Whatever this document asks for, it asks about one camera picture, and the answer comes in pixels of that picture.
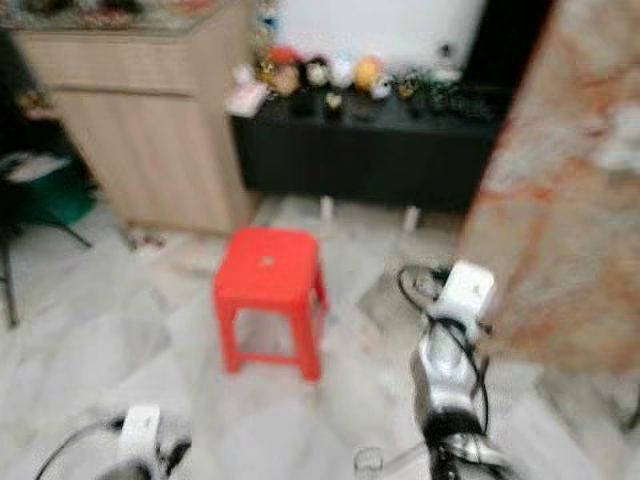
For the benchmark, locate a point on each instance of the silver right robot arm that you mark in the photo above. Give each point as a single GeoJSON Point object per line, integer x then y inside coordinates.
{"type": "Point", "coordinates": [443, 370]}

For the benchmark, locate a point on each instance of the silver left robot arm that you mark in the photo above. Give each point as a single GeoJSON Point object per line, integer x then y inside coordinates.
{"type": "Point", "coordinates": [150, 472]}

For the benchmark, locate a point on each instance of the black metal chair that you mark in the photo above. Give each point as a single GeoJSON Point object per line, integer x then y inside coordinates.
{"type": "Point", "coordinates": [15, 210]}

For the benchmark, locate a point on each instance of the green bin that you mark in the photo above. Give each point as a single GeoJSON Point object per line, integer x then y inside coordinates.
{"type": "Point", "coordinates": [72, 200]}

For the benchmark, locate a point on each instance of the light wooden cabinet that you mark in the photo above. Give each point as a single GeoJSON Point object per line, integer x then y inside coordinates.
{"type": "Point", "coordinates": [150, 125]}

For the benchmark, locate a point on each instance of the red plastic stool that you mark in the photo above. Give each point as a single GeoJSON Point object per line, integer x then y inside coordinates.
{"type": "Point", "coordinates": [270, 272]}

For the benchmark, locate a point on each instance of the pink card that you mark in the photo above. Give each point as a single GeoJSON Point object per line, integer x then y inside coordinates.
{"type": "Point", "coordinates": [247, 99]}

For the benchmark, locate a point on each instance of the red hat plush toy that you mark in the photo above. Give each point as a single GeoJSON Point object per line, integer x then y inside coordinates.
{"type": "Point", "coordinates": [283, 70]}

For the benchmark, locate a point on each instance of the black and white plush toy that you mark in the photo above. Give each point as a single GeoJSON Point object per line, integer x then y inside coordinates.
{"type": "Point", "coordinates": [316, 72]}

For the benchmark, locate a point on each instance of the black low cabinet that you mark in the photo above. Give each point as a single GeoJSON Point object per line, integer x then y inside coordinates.
{"type": "Point", "coordinates": [370, 150]}

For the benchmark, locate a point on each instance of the yellow plush toy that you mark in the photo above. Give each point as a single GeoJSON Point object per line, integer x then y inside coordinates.
{"type": "Point", "coordinates": [367, 73]}

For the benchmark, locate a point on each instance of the white cabinet leg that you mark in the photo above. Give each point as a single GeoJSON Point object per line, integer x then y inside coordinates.
{"type": "Point", "coordinates": [411, 219]}

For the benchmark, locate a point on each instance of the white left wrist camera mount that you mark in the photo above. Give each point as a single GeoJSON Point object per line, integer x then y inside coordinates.
{"type": "Point", "coordinates": [140, 430]}

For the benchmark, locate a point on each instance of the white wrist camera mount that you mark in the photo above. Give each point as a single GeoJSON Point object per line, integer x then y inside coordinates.
{"type": "Point", "coordinates": [140, 430]}
{"type": "Point", "coordinates": [467, 290]}

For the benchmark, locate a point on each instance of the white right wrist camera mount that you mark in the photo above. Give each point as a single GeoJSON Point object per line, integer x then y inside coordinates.
{"type": "Point", "coordinates": [467, 290]}

